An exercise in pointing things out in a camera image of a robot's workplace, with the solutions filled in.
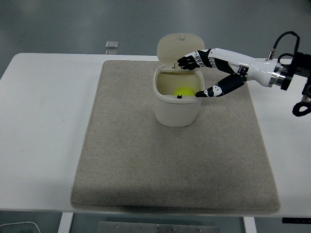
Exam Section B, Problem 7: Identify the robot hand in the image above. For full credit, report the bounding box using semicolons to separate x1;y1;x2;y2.
177;48;277;98

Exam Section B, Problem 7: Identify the grey felt mat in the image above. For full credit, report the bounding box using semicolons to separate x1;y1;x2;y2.
70;60;281;215

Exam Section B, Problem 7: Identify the yellow-green tennis ball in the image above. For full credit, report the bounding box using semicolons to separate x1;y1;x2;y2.
173;86;195;97

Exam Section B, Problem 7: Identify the cream bin with hinged lid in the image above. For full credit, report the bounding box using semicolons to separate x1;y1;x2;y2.
153;33;205;128

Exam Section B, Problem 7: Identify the white cable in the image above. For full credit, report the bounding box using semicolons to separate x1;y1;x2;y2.
0;221;41;233

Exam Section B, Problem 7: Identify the white table leg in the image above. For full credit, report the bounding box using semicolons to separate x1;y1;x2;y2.
58;212;74;233
242;216;256;233

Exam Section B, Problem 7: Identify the grey metal plate with screws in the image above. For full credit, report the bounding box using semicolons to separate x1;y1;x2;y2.
98;220;220;233

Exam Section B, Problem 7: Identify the black table control panel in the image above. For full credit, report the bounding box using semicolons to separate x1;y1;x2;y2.
282;217;311;224

